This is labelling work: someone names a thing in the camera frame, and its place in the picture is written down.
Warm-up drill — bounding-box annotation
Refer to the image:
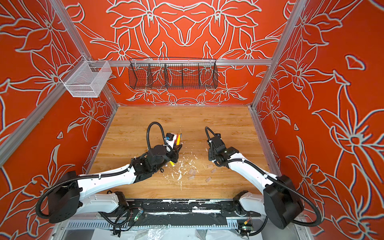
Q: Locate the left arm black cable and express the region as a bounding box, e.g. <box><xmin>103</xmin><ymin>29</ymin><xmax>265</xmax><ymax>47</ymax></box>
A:
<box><xmin>146</xmin><ymin>121</ymin><xmax>166</xmax><ymax>151</ymax></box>

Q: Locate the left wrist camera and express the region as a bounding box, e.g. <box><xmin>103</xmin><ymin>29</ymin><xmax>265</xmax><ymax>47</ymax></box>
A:
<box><xmin>165</xmin><ymin>133</ymin><xmax>176</xmax><ymax>148</ymax></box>

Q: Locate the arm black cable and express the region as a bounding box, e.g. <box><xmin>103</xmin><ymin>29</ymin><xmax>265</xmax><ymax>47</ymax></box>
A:
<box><xmin>204</xmin><ymin>126</ymin><xmax>323</xmax><ymax>228</ymax></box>
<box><xmin>146</xmin><ymin>121</ymin><xmax>166</xmax><ymax>151</ymax></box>

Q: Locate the white mesh basket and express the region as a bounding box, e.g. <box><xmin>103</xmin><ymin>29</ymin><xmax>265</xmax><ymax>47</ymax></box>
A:
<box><xmin>60</xmin><ymin>60</ymin><xmax>112</xmax><ymax>98</ymax></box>

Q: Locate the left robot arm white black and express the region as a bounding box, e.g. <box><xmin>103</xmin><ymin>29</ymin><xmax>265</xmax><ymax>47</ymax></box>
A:
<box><xmin>35</xmin><ymin>144</ymin><xmax>183</xmax><ymax>224</ymax></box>

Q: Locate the black wire basket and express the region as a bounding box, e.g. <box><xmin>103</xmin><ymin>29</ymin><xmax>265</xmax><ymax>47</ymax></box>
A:
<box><xmin>128</xmin><ymin>58</ymin><xmax>219</xmax><ymax>90</ymax></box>

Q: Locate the orange highlighter pen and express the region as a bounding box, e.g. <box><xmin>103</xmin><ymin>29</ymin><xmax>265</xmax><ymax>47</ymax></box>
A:
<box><xmin>176</xmin><ymin>135</ymin><xmax>181</xmax><ymax>146</ymax></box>

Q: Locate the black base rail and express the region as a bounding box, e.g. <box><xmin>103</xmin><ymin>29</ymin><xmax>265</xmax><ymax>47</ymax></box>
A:
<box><xmin>100</xmin><ymin>198</ymin><xmax>262</xmax><ymax>219</ymax></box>

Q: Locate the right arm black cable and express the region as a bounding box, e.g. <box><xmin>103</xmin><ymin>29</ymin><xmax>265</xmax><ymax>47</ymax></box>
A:
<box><xmin>204</xmin><ymin>126</ymin><xmax>323</xmax><ymax>228</ymax></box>

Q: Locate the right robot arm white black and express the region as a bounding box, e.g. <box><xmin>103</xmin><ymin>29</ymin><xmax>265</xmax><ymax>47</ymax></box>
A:
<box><xmin>207</xmin><ymin>134</ymin><xmax>323</xmax><ymax>229</ymax></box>

